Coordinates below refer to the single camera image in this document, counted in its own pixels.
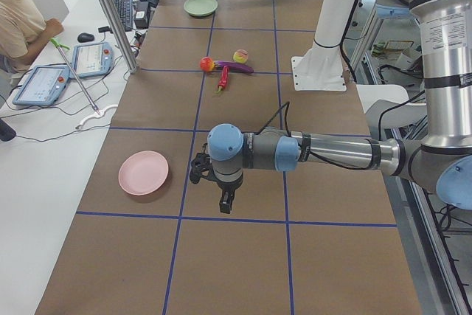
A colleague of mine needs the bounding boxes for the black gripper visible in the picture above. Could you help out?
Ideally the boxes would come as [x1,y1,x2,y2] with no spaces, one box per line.
[217,178,242,214]

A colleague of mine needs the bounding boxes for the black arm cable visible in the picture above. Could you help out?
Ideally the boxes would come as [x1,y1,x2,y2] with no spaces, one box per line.
[256,100,428,172]

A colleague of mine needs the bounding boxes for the white curved plastic part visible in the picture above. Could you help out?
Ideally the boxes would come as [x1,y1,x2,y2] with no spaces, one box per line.
[75,104,118,131]

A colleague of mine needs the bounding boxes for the black keyboard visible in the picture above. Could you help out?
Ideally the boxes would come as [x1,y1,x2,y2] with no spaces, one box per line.
[112,0,133,32]

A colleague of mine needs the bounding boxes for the blue teach pendant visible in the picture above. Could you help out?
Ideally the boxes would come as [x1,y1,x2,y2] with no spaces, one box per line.
[72,42,114,78]
[13,65,69,106]

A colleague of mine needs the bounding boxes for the pink plate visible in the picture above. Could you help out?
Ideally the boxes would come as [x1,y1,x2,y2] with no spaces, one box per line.
[118,150,169,195]

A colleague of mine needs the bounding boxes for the black computer mouse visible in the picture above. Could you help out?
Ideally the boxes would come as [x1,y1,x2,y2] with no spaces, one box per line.
[77,32,95,43]

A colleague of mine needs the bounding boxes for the metal reach grabber stick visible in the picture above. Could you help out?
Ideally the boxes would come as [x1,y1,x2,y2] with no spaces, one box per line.
[49,38,101,117]

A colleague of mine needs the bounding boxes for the red pomegranate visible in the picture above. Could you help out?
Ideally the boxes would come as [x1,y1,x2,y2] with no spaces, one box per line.
[199,57,215,72]

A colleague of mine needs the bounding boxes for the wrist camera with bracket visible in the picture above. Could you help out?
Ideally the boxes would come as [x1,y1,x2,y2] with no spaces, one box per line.
[189,143,215,184]

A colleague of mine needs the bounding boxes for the aluminium frame post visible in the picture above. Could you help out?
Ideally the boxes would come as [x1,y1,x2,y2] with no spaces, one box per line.
[98,0,137,74]

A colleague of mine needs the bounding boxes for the red chili pepper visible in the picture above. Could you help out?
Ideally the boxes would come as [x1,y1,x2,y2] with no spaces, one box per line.
[216,66,229,94]

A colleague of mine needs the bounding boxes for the near blue teach pendant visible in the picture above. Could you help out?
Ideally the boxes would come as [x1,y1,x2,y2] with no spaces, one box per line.
[13,65,69,106]

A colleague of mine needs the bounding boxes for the purple eggplant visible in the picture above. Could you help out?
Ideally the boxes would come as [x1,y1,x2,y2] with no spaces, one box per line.
[213,60,254,74]

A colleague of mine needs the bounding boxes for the green plate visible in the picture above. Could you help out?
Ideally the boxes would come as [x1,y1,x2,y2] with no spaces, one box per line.
[183,0,218,18]

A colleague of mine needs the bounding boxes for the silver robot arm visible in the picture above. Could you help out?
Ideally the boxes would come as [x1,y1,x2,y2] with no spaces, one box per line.
[190,0,471,213]

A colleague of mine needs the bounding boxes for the seated person in beige shirt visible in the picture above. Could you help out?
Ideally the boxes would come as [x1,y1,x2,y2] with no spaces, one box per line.
[1,0,63,73]

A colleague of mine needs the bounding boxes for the yellow pink peach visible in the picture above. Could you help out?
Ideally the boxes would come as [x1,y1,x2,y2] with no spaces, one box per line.
[232,49,249,64]

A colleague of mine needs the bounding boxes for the white chair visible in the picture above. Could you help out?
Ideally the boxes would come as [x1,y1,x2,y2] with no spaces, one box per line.
[356,84,427,129]

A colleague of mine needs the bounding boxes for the far blue teach pendant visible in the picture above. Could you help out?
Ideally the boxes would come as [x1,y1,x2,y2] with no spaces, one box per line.
[72,42,114,78]

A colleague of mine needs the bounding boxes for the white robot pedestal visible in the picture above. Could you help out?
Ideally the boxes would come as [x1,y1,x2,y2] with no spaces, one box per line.
[291,0,357,91]

